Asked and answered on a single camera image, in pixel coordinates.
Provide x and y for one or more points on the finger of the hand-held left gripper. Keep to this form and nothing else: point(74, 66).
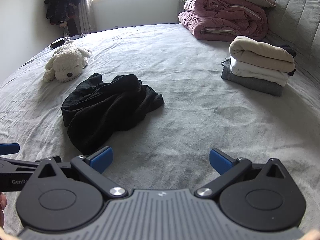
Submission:
point(10, 148)
point(17, 165)

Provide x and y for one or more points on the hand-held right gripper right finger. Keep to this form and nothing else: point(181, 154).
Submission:
point(220, 161)

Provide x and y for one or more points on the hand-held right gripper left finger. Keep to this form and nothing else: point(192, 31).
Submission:
point(101, 160)

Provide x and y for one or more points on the dark folded garment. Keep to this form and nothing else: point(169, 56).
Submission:
point(287, 48)

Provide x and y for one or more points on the person's left hand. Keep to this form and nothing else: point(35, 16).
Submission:
point(2, 210)

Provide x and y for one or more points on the grey quilted headboard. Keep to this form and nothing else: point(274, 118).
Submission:
point(295, 10)

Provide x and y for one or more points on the pink folded comforter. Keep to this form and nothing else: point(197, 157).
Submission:
point(222, 17)

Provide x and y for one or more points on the white plush dog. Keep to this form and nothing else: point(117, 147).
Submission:
point(66, 65)

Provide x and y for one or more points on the hanging dark clothes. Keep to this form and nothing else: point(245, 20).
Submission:
point(61, 2)

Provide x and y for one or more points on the black t-shirt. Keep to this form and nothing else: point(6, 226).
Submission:
point(105, 107)

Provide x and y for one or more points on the black phone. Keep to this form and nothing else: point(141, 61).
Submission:
point(57, 44)

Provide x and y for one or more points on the beige folded garment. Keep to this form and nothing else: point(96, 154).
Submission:
point(262, 52)

